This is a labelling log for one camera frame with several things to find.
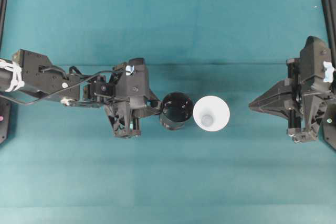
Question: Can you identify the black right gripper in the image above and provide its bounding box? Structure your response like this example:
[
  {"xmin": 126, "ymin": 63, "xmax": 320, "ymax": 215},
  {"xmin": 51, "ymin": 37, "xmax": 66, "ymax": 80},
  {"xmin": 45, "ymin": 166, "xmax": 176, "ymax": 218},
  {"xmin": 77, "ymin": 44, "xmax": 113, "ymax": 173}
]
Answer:
[{"xmin": 248, "ymin": 36, "xmax": 333, "ymax": 143}]

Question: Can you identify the black left table frame rail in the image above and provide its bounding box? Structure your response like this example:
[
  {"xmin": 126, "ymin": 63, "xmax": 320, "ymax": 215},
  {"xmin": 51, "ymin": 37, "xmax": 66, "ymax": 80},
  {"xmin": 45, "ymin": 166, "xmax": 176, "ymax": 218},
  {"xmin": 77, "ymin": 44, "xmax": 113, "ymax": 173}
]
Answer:
[{"xmin": 0, "ymin": 0, "xmax": 7, "ymax": 45}]

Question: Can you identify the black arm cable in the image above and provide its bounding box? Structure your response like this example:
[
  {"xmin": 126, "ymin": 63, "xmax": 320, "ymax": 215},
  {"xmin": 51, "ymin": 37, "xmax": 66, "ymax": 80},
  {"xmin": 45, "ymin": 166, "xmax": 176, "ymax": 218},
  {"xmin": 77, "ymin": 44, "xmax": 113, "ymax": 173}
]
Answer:
[{"xmin": 5, "ymin": 66, "xmax": 119, "ymax": 105}]

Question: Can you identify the black table frame rail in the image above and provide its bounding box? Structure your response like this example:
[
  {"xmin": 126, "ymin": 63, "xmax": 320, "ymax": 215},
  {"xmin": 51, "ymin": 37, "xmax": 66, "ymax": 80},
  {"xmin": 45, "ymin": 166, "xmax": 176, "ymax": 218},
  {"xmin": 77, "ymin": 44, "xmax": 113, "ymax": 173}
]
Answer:
[
  {"xmin": 321, "ymin": 0, "xmax": 335, "ymax": 63},
  {"xmin": 0, "ymin": 0, "xmax": 7, "ymax": 45}
]

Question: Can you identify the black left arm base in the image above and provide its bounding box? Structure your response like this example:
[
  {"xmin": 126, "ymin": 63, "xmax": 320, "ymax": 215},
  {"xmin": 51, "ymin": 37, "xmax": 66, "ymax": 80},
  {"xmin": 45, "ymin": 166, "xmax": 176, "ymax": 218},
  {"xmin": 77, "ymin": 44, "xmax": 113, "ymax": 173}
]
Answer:
[{"xmin": 0, "ymin": 98, "xmax": 11, "ymax": 144}]

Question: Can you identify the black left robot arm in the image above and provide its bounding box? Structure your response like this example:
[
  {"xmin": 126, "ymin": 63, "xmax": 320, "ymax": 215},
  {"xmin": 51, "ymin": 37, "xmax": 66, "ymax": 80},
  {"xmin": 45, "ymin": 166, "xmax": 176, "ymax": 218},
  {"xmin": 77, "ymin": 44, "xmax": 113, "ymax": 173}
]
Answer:
[{"xmin": 1, "ymin": 49, "xmax": 161, "ymax": 138}]

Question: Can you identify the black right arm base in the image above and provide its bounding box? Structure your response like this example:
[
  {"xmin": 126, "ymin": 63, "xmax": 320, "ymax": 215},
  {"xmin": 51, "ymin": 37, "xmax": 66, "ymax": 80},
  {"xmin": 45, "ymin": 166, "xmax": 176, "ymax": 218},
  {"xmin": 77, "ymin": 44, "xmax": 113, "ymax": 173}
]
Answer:
[{"xmin": 321, "ymin": 102, "xmax": 335, "ymax": 152}]

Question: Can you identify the white paper cup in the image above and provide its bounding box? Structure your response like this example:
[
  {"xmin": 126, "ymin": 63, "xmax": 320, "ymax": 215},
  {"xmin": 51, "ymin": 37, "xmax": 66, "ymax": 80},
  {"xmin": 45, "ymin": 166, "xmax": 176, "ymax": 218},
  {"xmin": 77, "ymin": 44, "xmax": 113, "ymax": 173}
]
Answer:
[{"xmin": 193, "ymin": 95, "xmax": 230, "ymax": 132}]

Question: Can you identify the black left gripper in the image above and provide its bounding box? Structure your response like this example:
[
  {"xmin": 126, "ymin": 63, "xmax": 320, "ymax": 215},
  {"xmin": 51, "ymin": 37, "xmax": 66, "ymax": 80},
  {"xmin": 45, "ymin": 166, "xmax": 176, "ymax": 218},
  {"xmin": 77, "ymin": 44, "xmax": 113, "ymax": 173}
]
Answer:
[{"xmin": 104, "ymin": 62, "xmax": 162, "ymax": 138}]

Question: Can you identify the white cable tie wrap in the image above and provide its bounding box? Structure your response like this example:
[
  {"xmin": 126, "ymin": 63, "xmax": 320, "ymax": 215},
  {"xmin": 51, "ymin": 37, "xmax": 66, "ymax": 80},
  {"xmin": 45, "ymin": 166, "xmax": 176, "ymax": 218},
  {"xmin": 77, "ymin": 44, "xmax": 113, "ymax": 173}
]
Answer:
[{"xmin": 1, "ymin": 59, "xmax": 25, "ymax": 92}]

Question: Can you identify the black right table frame rail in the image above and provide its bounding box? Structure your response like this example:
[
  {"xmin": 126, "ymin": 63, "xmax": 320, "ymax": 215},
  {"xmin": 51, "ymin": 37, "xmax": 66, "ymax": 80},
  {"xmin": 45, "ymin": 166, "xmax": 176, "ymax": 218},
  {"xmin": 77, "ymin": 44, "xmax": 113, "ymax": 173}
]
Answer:
[{"xmin": 321, "ymin": 0, "xmax": 335, "ymax": 63}]

